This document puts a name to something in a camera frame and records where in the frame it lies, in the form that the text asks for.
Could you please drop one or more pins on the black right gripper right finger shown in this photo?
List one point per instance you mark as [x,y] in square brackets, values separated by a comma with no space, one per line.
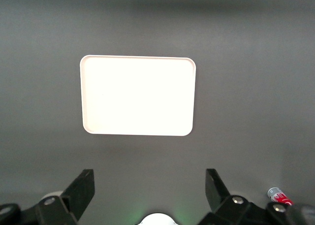
[216,193]

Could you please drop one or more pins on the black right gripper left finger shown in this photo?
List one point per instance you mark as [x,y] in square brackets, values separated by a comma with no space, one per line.
[78,193]

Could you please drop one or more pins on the red coke bottle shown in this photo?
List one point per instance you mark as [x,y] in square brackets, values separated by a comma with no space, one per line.
[279,196]

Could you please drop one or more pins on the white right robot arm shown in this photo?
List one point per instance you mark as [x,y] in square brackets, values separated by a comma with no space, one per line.
[158,219]

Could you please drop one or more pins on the white rectangular tray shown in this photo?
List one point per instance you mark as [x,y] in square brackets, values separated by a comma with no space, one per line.
[137,95]

